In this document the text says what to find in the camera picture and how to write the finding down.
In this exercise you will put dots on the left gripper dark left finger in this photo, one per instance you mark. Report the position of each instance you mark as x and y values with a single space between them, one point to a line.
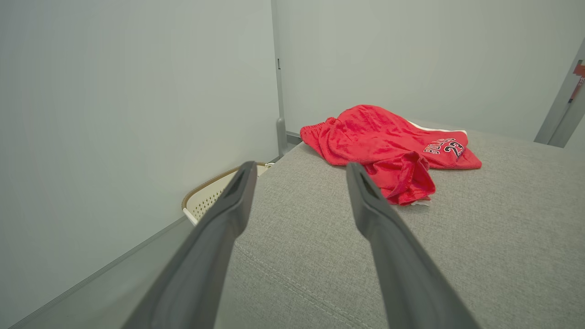
201 265

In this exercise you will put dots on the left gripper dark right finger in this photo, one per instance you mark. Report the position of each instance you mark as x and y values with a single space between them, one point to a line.
402 274

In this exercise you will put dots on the red Bulls 23 shorts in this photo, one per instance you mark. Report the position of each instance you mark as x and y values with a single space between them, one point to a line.
374 141

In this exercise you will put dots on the cream perforated laundry basket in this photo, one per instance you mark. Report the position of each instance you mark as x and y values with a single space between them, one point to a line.
205 201

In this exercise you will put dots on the grey fabric sofa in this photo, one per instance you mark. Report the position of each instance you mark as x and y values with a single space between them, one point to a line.
480 237

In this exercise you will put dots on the grey partition post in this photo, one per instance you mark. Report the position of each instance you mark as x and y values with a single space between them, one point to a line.
280 91

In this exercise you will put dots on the grey metal door frame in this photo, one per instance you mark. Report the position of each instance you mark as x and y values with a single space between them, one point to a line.
560 114

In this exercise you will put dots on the red wall sign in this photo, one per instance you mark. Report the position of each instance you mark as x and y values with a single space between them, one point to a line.
578 77

